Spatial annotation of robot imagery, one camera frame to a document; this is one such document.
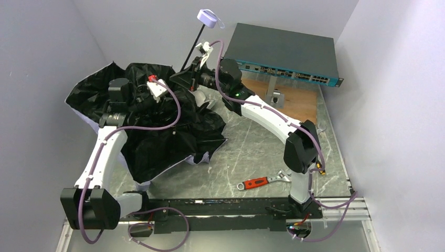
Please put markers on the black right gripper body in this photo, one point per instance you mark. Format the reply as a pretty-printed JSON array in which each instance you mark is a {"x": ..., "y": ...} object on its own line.
[{"x": 189, "y": 77}]

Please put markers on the lilac folding umbrella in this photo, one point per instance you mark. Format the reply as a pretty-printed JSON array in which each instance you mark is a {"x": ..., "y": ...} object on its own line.
[{"x": 168, "y": 123}]

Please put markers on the red handled adjustable wrench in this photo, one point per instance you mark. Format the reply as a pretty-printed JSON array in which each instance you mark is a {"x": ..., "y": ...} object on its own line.
[{"x": 261, "y": 181}]

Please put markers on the wooden base board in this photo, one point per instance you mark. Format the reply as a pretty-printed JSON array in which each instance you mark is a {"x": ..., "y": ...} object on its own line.
[{"x": 299, "y": 103}]

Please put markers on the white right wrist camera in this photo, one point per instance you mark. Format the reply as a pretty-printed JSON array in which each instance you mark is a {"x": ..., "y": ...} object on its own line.
[{"x": 205, "y": 49}]

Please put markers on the aluminium frame rail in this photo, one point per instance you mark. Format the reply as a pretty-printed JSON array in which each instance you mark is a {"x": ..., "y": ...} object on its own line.
[{"x": 345, "y": 226}]

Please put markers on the teal network switch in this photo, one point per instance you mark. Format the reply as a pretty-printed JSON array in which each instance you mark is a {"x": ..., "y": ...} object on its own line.
[{"x": 287, "y": 54}]

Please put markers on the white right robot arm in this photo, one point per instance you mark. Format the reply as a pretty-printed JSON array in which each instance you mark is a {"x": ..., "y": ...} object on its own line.
[{"x": 301, "y": 144}]

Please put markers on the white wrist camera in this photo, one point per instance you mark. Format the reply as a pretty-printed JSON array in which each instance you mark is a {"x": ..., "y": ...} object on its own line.
[
  {"x": 157, "y": 87},
  {"x": 205, "y": 49}
]

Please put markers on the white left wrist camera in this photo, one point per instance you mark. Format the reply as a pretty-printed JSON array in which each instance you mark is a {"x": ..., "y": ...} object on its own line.
[{"x": 157, "y": 87}]

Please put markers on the mint green umbrella sleeve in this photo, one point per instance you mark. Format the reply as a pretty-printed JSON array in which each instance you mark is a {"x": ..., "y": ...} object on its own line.
[{"x": 202, "y": 99}]

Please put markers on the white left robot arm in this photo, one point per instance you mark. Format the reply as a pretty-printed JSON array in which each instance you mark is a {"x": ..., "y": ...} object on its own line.
[{"x": 89, "y": 204}]

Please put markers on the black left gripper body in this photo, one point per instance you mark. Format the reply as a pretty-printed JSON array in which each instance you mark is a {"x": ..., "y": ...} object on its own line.
[{"x": 139, "y": 96}]

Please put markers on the black yellow screwdriver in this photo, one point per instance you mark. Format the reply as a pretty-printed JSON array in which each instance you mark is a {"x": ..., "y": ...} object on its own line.
[{"x": 321, "y": 170}]

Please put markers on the grey metal stand bracket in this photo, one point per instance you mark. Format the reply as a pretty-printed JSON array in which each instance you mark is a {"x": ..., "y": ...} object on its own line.
[{"x": 274, "y": 97}]

